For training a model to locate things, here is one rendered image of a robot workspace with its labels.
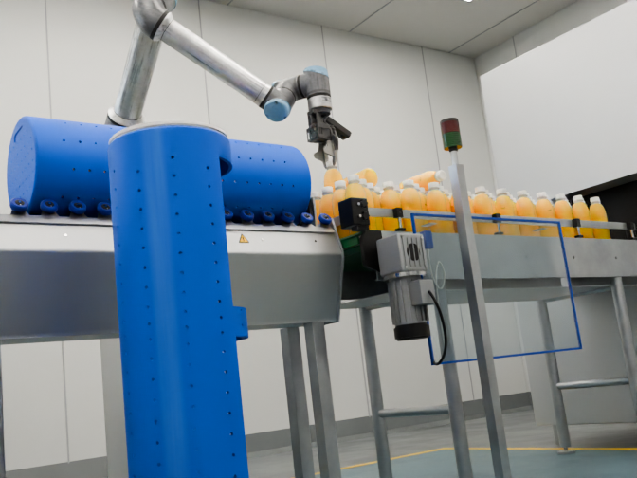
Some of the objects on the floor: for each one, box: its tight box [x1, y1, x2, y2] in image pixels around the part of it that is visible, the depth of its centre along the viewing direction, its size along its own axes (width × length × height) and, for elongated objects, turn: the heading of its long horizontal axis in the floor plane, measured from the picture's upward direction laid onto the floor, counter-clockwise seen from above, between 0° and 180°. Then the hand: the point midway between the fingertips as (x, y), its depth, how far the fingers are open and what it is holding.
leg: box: [303, 322, 341, 478], centre depth 238 cm, size 6×6×63 cm
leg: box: [280, 327, 315, 478], centre depth 249 cm, size 6×6×63 cm
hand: (331, 163), depth 280 cm, fingers closed on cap, 4 cm apart
